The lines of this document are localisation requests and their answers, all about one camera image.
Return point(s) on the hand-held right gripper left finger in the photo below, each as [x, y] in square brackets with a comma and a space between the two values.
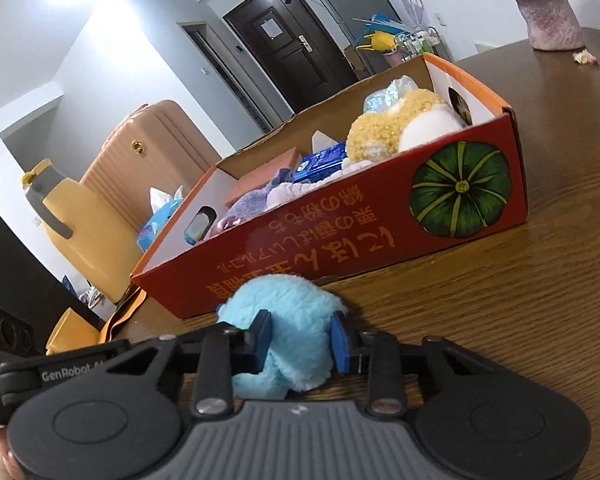
[262, 332]

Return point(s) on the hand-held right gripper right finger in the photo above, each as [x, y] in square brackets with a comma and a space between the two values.
[339, 340]

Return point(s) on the light blue plush toy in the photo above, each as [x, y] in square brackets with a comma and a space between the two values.
[290, 320]

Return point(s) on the red orange cardboard box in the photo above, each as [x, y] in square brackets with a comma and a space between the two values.
[330, 240]

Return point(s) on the purple satin scrunchie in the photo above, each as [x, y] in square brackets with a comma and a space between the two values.
[225, 225]

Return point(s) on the purple knit sachet bag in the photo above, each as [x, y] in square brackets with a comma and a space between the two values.
[250, 200]

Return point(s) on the light pink fluffy cloth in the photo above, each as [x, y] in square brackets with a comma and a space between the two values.
[290, 191]

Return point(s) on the blue white packet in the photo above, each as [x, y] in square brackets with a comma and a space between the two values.
[320, 162]

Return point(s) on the white wedge sponge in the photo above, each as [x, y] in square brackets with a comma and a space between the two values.
[322, 141]

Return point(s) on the yellow white plush toy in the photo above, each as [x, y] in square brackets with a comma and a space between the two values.
[380, 130]

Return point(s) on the clear crinkled plastic bag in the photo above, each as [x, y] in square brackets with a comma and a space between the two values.
[385, 97]

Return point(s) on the person's left hand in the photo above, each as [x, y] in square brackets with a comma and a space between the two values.
[5, 460]

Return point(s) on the black paper bag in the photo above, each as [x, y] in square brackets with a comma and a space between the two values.
[10, 260]

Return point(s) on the yellow thermos jug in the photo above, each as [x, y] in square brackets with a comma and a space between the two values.
[95, 240]

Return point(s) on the blue tissue pack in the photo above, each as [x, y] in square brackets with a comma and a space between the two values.
[160, 220]

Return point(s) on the pink ribbed suitcase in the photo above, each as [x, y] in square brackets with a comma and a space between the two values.
[145, 160]

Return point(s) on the dark brown door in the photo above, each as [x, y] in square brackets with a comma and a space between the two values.
[290, 70]

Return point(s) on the brown cardboard box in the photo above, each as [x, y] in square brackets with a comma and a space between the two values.
[357, 62]

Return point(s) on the pink bucket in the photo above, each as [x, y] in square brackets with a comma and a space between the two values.
[394, 57]

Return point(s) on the white paper on door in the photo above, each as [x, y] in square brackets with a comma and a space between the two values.
[272, 29]

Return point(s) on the blue and yellow plastic tools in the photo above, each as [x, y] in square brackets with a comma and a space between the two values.
[377, 35]

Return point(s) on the pink textured vase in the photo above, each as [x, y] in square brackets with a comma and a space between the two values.
[545, 10]

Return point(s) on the white wall outlet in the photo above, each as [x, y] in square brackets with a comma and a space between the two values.
[441, 20]

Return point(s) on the purple wall decal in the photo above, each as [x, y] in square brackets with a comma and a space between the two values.
[412, 10]

